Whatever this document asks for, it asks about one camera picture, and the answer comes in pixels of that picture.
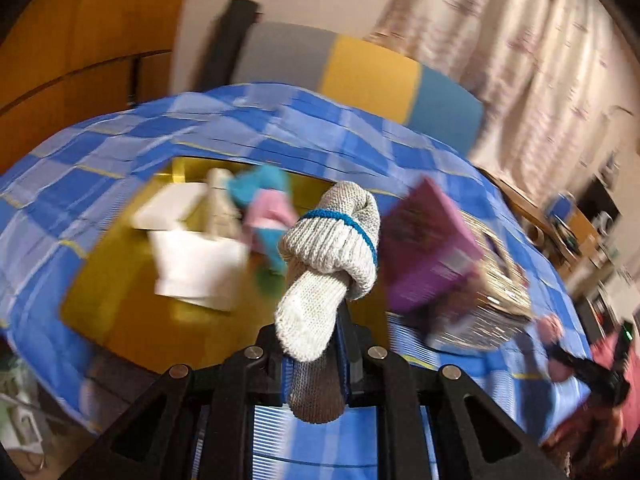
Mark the gold metal tin box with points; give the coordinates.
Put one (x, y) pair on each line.
(125, 300)

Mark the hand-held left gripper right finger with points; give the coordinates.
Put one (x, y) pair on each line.
(343, 360)

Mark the red cloth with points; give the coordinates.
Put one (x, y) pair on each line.
(590, 425)

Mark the blue folding chair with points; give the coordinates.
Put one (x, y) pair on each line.
(562, 206)

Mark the purple cardboard box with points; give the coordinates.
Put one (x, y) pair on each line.
(430, 250)

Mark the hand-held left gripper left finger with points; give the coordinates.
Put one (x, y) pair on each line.
(289, 380)

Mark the silver ornate tissue box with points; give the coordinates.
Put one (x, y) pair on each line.
(490, 320)

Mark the grey yellow blue chair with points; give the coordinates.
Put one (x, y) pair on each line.
(370, 75)

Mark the white knit sock blue band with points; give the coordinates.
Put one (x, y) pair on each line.
(325, 240)

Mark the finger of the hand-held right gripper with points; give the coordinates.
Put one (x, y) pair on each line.
(580, 366)

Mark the blue plaid tablecloth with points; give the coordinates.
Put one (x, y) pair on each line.
(100, 150)

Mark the pink and teal sock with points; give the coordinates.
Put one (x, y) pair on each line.
(270, 210)

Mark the wooden side desk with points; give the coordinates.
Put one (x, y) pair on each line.
(530, 220)

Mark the beige sock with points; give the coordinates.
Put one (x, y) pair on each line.
(220, 205)

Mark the clear plastic bag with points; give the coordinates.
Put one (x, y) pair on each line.
(20, 410)

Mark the wooden wardrobe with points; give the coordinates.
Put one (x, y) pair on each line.
(75, 35)

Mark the black rolled mat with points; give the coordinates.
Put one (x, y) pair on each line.
(225, 45)

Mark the printed cream curtain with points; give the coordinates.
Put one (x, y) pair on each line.
(525, 60)

